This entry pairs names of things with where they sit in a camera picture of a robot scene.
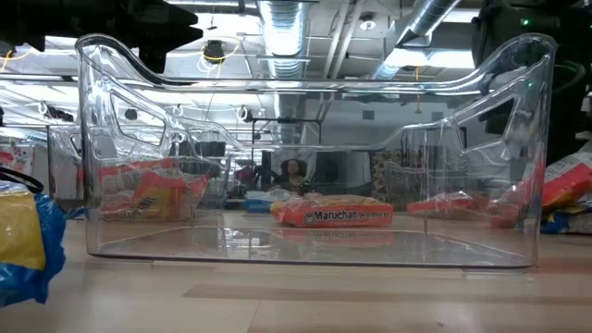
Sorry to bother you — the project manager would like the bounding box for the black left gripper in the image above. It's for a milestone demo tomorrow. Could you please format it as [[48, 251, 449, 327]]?
[[117, 0, 204, 74]]

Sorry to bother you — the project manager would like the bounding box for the orange Maruchan noodle packet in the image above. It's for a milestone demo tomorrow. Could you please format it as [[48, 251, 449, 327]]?
[[98, 159, 179, 218], [488, 142, 592, 228], [270, 193, 395, 229], [406, 191, 489, 219], [131, 169, 210, 221]]

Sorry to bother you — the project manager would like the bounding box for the person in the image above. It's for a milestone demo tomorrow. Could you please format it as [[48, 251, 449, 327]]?
[[276, 158, 310, 194]]

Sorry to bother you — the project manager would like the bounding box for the colourful background poster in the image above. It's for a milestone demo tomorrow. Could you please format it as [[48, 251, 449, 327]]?
[[0, 145, 34, 177]]

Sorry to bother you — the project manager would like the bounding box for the black ceiling camera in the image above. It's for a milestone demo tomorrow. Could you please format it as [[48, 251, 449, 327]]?
[[201, 39, 228, 65]]

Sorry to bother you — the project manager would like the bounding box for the large silver ceiling duct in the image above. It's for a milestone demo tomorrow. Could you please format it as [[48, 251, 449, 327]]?
[[255, 0, 310, 144]]

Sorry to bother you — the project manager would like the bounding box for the black cable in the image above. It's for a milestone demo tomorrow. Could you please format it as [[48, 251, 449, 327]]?
[[0, 166, 46, 194]]

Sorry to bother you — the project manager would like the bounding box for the slanted silver ceiling duct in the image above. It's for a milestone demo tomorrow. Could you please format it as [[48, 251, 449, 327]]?
[[369, 0, 463, 80]]

